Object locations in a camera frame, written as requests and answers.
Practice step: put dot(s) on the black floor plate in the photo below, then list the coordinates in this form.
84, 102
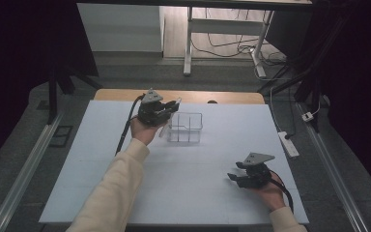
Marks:
61, 136

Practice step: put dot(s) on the person's right hand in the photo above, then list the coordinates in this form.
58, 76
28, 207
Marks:
272, 193

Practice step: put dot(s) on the black table grommet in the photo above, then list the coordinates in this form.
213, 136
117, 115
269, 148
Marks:
212, 101

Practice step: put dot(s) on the white desk frame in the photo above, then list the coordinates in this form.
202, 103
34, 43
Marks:
225, 26

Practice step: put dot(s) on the clear acrylic organizer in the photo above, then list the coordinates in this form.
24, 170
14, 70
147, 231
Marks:
186, 129

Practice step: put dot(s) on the white cabinet panel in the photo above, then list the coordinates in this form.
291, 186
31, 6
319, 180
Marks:
119, 29

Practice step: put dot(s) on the black metal stand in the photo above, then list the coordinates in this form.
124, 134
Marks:
312, 80
53, 93

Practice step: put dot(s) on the person's left hand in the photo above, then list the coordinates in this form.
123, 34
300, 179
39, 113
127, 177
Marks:
143, 132

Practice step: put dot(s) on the aluminium rail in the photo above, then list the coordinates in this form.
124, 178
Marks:
29, 167
331, 167

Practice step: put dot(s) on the wooden table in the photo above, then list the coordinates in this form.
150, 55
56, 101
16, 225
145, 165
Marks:
206, 96

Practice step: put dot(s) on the small white adapter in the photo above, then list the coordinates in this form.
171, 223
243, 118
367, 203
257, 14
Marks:
307, 116

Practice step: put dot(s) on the white power strip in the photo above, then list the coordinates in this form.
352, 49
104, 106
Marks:
289, 145

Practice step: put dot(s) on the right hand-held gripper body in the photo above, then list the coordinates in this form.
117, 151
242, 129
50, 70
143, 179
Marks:
257, 175

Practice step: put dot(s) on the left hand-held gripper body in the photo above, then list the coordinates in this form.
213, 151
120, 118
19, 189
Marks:
149, 111

